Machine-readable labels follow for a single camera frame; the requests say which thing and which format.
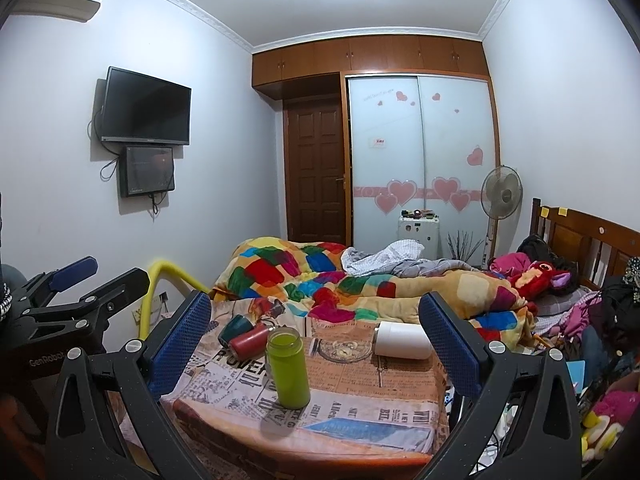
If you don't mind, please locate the black bag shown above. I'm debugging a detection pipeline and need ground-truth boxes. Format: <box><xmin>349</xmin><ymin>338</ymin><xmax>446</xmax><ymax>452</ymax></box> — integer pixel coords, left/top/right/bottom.
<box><xmin>516</xmin><ymin>233</ymin><xmax>579</xmax><ymax>274</ymax></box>

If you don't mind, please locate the brown wooden door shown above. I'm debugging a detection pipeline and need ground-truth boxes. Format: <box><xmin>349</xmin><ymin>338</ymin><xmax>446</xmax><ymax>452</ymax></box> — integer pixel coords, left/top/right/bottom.
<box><xmin>283</xmin><ymin>99</ymin><xmax>348</xmax><ymax>247</ymax></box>

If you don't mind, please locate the sliding wardrobe with heart stickers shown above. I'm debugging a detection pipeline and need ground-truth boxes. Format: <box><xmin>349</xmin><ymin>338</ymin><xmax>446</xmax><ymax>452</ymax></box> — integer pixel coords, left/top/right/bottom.
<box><xmin>344</xmin><ymin>73</ymin><xmax>502</xmax><ymax>262</ymax></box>

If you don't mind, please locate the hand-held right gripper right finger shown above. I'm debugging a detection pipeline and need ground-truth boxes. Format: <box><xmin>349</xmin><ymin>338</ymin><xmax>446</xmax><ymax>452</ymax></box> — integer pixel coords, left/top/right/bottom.
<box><xmin>418</xmin><ymin>290</ymin><xmax>584</xmax><ymax>480</ymax></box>

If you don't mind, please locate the monitor cable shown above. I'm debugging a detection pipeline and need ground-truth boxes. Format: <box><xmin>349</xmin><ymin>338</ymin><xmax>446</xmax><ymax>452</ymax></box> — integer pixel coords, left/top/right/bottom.
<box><xmin>149</xmin><ymin>186</ymin><xmax>175</xmax><ymax>217</ymax></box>

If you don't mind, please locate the red cup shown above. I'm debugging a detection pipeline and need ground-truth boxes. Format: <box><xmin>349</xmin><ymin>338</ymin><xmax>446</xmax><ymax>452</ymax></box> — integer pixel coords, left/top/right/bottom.
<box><xmin>229</xmin><ymin>323</ymin><xmax>271</xmax><ymax>359</ymax></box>

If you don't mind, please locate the white floor appliance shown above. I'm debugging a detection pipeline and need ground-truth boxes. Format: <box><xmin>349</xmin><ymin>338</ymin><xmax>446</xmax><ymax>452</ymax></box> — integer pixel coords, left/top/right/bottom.
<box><xmin>397</xmin><ymin>212</ymin><xmax>442</xmax><ymax>262</ymax></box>

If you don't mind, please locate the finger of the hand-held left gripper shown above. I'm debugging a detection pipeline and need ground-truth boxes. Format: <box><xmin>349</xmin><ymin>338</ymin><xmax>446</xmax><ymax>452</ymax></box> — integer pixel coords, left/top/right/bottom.
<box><xmin>75</xmin><ymin>267</ymin><xmax>152</xmax><ymax>333</ymax></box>
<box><xmin>20</xmin><ymin>256</ymin><xmax>99</xmax><ymax>310</ymax></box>

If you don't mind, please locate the red plush toy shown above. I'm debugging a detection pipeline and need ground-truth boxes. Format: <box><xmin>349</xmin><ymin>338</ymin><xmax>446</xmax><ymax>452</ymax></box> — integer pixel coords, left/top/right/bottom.
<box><xmin>506</xmin><ymin>258</ymin><xmax>574</xmax><ymax>302</ymax></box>

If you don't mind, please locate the wooden bed headboard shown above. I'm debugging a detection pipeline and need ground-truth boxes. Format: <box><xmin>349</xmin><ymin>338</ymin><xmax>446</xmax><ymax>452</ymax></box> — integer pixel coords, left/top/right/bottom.
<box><xmin>529</xmin><ymin>197</ymin><xmax>640</xmax><ymax>292</ymax></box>

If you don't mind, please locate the yellow pink plush toy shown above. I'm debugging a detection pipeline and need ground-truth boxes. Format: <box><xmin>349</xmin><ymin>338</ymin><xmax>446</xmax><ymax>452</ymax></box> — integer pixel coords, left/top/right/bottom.
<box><xmin>579</xmin><ymin>389</ymin><xmax>640</xmax><ymax>462</ymax></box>

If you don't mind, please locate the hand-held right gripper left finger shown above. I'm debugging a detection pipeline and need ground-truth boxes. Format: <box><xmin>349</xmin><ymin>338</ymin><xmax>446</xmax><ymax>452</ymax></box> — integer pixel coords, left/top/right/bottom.
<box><xmin>46</xmin><ymin>290</ymin><xmax>213</xmax><ymax>480</ymax></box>

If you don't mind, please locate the grey white crumpled cloth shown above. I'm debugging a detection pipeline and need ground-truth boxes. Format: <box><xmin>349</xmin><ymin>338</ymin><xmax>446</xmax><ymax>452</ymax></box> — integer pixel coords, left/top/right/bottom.
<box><xmin>341</xmin><ymin>239</ymin><xmax>482</xmax><ymax>279</ymax></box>

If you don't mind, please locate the television cable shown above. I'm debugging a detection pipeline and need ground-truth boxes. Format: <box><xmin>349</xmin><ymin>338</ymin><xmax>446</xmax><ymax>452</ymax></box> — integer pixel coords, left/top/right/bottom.
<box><xmin>88</xmin><ymin>104</ymin><xmax>121</xmax><ymax>182</ymax></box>

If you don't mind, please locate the standing fan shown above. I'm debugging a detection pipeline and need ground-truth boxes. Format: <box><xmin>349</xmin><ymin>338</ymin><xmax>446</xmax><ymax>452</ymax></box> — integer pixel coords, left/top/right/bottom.
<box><xmin>480</xmin><ymin>164</ymin><xmax>525</xmax><ymax>267</ymax></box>

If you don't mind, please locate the glass ashtray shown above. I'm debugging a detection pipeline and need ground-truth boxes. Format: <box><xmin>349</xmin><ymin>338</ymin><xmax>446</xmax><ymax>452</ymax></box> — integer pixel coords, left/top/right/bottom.
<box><xmin>318</xmin><ymin>338</ymin><xmax>375</xmax><ymax>363</ymax></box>

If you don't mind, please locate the bundle of dark twigs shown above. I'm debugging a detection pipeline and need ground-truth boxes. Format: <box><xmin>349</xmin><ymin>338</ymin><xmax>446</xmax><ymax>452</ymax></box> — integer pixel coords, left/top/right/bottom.
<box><xmin>446</xmin><ymin>230</ymin><xmax>484</xmax><ymax>262</ymax></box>

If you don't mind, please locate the dark green cup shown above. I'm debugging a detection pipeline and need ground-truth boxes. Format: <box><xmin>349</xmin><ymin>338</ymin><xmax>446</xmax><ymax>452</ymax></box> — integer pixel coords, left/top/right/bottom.
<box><xmin>218</xmin><ymin>314</ymin><xmax>254</xmax><ymax>347</ymax></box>

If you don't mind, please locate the pink clothing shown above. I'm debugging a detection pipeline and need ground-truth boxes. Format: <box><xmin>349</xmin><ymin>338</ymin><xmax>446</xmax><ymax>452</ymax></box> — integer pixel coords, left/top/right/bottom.
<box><xmin>487</xmin><ymin>252</ymin><xmax>532</xmax><ymax>277</ymax></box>

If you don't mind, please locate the green bottle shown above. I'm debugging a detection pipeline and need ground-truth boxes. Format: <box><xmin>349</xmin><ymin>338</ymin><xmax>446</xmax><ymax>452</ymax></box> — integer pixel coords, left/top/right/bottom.
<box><xmin>265</xmin><ymin>328</ymin><xmax>312</xmax><ymax>410</ymax></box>

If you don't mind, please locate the wooden overhead cabinet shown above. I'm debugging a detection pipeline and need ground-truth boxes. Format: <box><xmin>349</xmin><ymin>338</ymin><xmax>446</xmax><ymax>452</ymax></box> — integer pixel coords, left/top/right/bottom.
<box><xmin>251</xmin><ymin>35</ymin><xmax>490</xmax><ymax>102</ymax></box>

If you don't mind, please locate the black wall television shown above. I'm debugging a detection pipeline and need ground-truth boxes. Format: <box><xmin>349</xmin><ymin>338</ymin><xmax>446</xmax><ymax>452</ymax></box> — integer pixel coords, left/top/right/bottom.
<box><xmin>99</xmin><ymin>65</ymin><xmax>193</xmax><ymax>146</ymax></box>

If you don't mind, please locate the newspaper print tablecloth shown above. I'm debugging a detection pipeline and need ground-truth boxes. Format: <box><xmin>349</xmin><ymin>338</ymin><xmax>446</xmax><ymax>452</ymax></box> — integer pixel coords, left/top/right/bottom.
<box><xmin>117</xmin><ymin>297</ymin><xmax>452</xmax><ymax>467</ymax></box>

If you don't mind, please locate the yellow curved rail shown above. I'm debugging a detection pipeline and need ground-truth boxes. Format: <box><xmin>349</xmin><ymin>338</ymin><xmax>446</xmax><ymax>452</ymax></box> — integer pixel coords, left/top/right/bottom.
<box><xmin>135</xmin><ymin>257</ymin><xmax>211</xmax><ymax>342</ymax></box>

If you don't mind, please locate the wall socket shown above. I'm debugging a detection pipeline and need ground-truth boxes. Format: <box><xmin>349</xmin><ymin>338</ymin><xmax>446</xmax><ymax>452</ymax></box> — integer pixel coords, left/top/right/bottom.
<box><xmin>130</xmin><ymin>290</ymin><xmax>171</xmax><ymax>327</ymax></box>

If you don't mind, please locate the small black monitor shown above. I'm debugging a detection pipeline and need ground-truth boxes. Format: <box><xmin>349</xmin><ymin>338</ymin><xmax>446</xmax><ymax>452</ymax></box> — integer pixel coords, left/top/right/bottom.
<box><xmin>118</xmin><ymin>145</ymin><xmax>176</xmax><ymax>199</ymax></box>

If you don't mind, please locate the pile of clothes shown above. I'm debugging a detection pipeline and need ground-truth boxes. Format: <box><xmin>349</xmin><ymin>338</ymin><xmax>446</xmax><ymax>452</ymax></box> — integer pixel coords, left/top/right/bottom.
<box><xmin>534</xmin><ymin>280</ymin><xmax>640</xmax><ymax>363</ymax></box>

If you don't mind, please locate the white cup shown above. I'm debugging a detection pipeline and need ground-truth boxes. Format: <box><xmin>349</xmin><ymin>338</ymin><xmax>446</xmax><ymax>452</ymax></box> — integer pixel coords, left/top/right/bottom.
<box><xmin>374</xmin><ymin>322</ymin><xmax>434</xmax><ymax>360</ymax></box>

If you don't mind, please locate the colourful patchwork blanket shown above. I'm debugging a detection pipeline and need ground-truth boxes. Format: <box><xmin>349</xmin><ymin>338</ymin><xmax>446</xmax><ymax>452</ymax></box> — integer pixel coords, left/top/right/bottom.
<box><xmin>210</xmin><ymin>239</ymin><xmax>540</xmax><ymax>347</ymax></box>

